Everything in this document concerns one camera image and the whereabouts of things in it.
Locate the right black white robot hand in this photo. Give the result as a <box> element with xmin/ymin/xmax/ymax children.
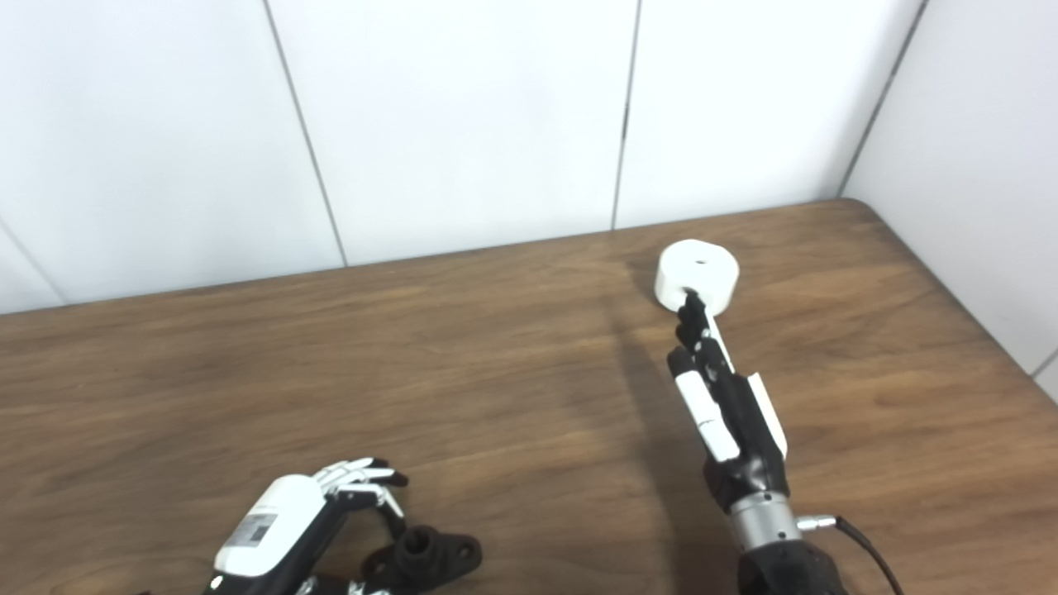
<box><xmin>666</xmin><ymin>289</ymin><xmax>789</xmax><ymax>515</ymax></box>

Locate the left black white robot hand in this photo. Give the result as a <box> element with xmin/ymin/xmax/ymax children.
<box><xmin>203</xmin><ymin>457</ymin><xmax>410</xmax><ymax>595</ymax></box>

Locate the black plastic holder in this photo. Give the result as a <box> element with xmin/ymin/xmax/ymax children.
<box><xmin>361</xmin><ymin>526</ymin><xmax>484</xmax><ymax>594</ymax></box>

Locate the round white piece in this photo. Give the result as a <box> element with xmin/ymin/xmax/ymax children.
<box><xmin>655</xmin><ymin>240</ymin><xmax>740</xmax><ymax>317</ymax></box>

